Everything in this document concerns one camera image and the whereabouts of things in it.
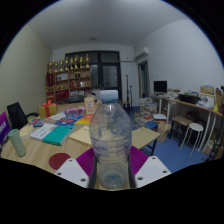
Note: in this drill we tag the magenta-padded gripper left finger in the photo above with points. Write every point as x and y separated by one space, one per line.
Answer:
71 171

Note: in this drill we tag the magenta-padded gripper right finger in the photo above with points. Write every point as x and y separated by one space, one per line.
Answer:
151 170

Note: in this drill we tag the clear plastic water bottle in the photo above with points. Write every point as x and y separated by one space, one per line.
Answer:
110 133

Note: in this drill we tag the flat round red coaster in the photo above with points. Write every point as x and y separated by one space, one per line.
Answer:
58 161

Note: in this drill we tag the teal book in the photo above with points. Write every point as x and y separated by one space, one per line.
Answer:
58 135

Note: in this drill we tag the white printed booklet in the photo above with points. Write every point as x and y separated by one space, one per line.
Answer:
43 131

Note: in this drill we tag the blue colourful book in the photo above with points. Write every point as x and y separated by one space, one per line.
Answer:
68 120

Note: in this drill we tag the orange yellow book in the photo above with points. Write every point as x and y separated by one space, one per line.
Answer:
85 120

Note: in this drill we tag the dark wooden stool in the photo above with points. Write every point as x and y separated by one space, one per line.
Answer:
181 120

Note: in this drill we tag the white round stool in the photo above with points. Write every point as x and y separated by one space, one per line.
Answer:
193 127

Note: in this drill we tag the blue red patterned booklet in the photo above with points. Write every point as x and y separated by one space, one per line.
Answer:
37 122

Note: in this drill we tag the pink small box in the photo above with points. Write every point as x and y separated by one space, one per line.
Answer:
75 110

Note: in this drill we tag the pale green cup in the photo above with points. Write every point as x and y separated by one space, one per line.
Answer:
17 143

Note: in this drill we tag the beige flat box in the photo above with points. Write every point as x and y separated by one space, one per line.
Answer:
26 130

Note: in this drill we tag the stacked books pile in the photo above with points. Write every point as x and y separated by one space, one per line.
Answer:
148 106

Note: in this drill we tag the yellow gift box red ribbon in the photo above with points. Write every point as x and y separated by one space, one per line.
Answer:
48 110

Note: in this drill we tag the orange standing card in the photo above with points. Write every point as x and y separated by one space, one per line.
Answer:
89 105

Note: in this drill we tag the long wooden side desk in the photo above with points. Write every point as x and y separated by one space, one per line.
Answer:
190 106

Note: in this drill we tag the black office chair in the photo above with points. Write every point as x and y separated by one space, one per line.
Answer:
16 115

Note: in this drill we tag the purple sign board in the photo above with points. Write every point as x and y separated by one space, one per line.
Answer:
4 128

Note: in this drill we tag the black printer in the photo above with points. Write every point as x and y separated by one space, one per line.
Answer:
189 98

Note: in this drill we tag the black computer monitor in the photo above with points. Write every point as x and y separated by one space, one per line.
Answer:
160 86

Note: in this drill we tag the black microphone stand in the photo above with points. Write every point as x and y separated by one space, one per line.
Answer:
127 88

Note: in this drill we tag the white desktop appliance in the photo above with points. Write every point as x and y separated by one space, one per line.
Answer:
206 101

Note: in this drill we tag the wooden shelf unit with trophies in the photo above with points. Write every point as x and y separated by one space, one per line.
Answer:
68 81

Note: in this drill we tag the cardboard box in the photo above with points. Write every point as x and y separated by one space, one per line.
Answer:
207 90

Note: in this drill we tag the black framed window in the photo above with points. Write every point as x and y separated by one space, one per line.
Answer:
108 75

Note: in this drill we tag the white wall air conditioner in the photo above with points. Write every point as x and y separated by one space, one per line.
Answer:
142 53

